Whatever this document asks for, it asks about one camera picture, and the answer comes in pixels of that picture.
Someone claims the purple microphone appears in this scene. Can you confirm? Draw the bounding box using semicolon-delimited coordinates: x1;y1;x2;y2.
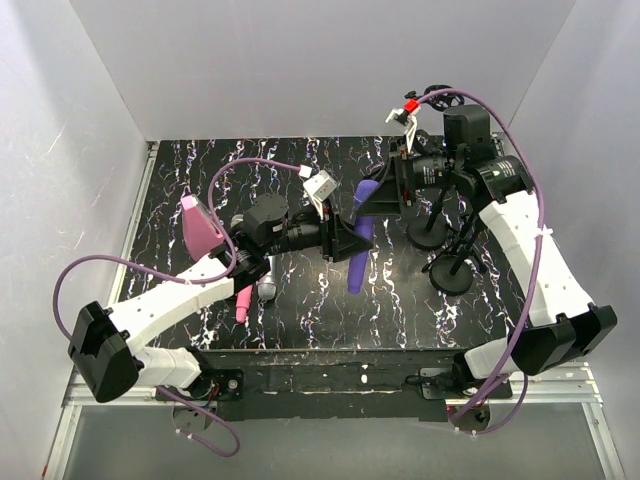
347;179;378;294

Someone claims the round base stand with clip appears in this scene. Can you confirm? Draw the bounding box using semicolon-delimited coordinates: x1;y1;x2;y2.
406;188;448;251

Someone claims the silver microphone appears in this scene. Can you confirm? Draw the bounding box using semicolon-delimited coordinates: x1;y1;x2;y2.
256;256;278;302

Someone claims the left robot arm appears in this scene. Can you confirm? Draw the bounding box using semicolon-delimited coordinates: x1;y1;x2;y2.
69;194;372;403

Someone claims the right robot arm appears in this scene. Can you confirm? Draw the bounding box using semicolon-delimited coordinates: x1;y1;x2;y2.
355;101;617;390

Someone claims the tall tripod microphone stand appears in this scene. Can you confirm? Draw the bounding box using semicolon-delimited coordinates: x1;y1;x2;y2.
404;85;465;112

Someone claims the round base stand with scissor clamp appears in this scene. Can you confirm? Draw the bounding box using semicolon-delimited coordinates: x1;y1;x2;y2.
421;211;488;296

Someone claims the pink microphone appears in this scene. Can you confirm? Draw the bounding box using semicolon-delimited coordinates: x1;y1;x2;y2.
235;285;253;324

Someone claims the pink microphone case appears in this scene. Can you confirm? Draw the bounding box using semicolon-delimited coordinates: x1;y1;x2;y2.
180;195;224;262

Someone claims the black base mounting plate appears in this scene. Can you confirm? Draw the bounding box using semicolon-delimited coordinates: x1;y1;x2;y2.
155;348;514;424

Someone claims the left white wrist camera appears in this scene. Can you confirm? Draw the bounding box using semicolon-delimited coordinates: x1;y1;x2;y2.
300;166;338;221

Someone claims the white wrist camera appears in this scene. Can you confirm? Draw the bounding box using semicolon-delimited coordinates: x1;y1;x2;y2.
385;99;421;153
300;166;338;221

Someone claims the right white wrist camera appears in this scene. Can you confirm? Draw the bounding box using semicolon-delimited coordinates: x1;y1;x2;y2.
385;99;421;153

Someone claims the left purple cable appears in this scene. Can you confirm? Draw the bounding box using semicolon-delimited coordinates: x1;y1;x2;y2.
52;157;306;457

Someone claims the purple cable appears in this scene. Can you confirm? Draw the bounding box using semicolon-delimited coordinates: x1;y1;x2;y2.
52;157;306;457
417;88;546;434

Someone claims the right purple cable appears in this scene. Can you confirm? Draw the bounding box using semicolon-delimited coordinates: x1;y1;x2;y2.
417;88;546;434

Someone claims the aluminium rail frame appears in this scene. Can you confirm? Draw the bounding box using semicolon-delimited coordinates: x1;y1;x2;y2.
42;134;626;480

